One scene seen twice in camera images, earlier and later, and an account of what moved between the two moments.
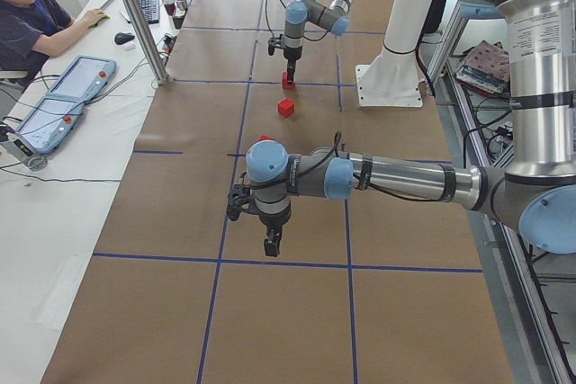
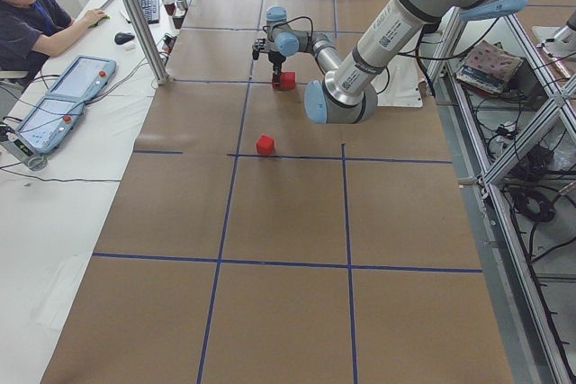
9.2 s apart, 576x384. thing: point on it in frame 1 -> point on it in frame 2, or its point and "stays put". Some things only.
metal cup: (182, 3) stays put
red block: (284, 81) stays put
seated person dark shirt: (33, 22) stays put
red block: (285, 107) -> (281, 85)
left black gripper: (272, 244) -> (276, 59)
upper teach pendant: (84, 76) stays put
